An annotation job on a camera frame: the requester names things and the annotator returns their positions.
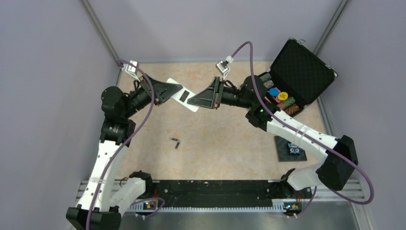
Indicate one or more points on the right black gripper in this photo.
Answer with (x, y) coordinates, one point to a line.
(207, 98)

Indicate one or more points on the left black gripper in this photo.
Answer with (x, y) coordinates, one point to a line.
(163, 90)

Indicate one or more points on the white remote control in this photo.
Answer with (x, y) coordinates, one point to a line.
(183, 95)

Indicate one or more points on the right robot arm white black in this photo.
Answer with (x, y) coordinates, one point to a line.
(336, 156)

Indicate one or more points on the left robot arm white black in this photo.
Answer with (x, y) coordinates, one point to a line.
(99, 208)

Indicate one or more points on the blue round chip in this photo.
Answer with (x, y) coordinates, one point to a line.
(274, 92)

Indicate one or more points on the yellow round chip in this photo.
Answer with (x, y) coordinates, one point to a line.
(282, 96)

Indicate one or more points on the black poker chip case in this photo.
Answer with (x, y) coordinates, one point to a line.
(300, 73)

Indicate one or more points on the blue owl toy figure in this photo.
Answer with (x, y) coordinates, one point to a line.
(294, 149)

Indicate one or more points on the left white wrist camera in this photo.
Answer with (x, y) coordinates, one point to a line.
(131, 70)

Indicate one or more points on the black studded base plate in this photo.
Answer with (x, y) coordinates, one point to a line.
(281, 145)

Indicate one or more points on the black mounting rail base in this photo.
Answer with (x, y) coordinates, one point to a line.
(223, 193)

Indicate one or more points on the aluminium frame rail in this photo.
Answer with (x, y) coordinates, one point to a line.
(287, 207)

